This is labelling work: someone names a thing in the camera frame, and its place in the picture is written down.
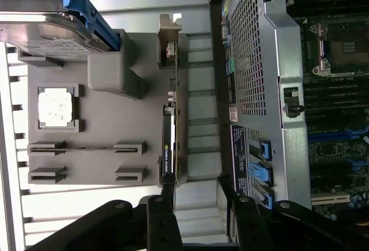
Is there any blue slot retention clip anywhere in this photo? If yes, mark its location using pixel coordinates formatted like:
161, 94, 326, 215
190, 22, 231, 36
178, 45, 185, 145
260, 140, 274, 160
261, 191, 275, 209
247, 160, 274, 182

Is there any grey plastic parts rack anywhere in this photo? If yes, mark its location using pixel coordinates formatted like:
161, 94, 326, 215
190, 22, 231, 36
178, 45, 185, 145
17, 28, 191, 189

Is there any green motherboard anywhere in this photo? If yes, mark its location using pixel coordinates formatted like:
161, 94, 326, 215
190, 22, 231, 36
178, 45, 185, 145
288, 0, 369, 223

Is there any blue expansion slot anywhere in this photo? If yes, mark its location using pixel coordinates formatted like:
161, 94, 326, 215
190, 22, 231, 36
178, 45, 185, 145
307, 129, 369, 148

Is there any silver CPU chip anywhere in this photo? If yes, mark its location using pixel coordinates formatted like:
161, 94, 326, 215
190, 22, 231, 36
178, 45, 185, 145
37, 91, 75, 127

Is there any open black PC case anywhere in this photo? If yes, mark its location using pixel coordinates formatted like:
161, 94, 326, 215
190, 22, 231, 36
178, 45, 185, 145
207, 0, 369, 251

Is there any CPU socket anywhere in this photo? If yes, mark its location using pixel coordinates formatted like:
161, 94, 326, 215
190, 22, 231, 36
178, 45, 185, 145
310, 21, 369, 77

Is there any silver hard disk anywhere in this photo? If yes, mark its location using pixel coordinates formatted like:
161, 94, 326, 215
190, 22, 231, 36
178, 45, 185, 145
0, 14, 100, 61

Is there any hard drive with blue caddy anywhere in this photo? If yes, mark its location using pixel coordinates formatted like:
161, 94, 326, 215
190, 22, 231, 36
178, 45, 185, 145
0, 0, 122, 53

